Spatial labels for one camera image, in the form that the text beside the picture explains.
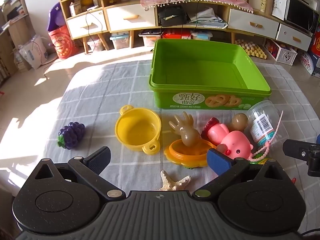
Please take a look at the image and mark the clear cotton swab jar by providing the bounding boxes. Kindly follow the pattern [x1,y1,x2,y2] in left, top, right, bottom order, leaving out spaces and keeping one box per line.
[248,100,288,147]

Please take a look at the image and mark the red cardboard box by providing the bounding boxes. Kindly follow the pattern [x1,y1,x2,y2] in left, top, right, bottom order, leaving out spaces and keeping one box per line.
[162,29,193,40]

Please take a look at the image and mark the yellow egg tray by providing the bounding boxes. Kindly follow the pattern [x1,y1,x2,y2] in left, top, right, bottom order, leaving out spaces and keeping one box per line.
[235,39,267,59]

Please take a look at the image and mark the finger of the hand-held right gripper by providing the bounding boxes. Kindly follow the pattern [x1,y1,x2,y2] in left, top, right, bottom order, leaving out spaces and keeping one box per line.
[283,139,313,161]

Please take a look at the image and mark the yellow toy pot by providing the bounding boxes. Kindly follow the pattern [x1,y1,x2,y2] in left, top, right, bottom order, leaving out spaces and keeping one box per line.
[114,105,161,155]

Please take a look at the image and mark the folded pale cloth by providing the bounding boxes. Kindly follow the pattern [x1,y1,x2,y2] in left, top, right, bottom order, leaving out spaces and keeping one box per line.
[187,7,228,29]

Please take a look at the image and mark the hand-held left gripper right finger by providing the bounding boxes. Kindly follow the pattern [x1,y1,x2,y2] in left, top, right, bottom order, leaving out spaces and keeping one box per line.
[192,148,285,200]

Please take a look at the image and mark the black bag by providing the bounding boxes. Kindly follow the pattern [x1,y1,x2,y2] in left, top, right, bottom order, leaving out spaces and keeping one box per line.
[157,5,188,28]

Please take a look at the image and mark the white plastic bag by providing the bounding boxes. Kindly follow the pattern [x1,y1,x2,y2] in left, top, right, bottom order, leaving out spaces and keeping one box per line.
[19,35,49,70]

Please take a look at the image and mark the white patterned crate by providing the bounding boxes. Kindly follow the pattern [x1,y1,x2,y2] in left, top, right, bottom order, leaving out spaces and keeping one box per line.
[264,38,298,66]

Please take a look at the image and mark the blue cardboard box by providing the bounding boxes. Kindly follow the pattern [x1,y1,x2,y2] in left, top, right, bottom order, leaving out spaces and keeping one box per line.
[297,50,320,78]

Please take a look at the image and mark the microwave oven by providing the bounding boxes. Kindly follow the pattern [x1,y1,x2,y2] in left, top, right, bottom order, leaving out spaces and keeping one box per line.
[284,0,320,37]

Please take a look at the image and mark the white cabinet drawer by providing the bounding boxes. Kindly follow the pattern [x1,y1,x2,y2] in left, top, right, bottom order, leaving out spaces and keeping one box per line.
[66,10,108,39]
[276,24,313,52]
[229,9,279,39]
[105,4,157,32]

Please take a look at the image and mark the pink toy pig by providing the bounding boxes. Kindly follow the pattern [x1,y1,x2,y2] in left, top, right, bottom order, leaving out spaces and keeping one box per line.
[201,118,253,161]

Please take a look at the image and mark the clear storage bin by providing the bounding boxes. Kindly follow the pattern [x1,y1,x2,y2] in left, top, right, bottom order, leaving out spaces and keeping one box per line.
[191,31,213,42]
[110,32,130,50]
[139,30,163,47]

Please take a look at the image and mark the brown rubber toy hand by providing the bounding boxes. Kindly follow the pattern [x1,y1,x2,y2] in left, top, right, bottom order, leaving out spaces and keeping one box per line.
[169,112,202,147]

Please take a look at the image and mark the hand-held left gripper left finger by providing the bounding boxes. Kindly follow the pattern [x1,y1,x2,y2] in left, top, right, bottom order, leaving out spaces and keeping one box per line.
[34,146,127,202]

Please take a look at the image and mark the purple plastic stool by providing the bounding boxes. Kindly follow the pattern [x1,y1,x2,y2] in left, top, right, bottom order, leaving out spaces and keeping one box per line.
[47,2,67,32]

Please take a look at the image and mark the purple toy grapes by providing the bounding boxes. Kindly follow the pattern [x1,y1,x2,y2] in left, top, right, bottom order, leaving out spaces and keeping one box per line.
[57,122,85,150]

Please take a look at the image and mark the wooden cabinet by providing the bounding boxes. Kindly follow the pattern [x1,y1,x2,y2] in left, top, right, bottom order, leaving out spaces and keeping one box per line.
[55,0,320,54]

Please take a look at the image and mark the green plastic box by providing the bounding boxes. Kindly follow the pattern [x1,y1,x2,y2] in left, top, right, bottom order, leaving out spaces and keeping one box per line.
[149,39,272,110]

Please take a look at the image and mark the pink beaded silicone strap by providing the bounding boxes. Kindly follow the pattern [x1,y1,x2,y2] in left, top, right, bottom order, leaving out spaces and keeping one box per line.
[249,111,284,163]

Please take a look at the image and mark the beige starfish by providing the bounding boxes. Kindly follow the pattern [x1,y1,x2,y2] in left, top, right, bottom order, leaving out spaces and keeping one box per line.
[154,170,192,192]

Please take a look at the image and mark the grey checked cloth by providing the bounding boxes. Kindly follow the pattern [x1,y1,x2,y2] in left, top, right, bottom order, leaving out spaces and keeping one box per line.
[0,60,320,230]

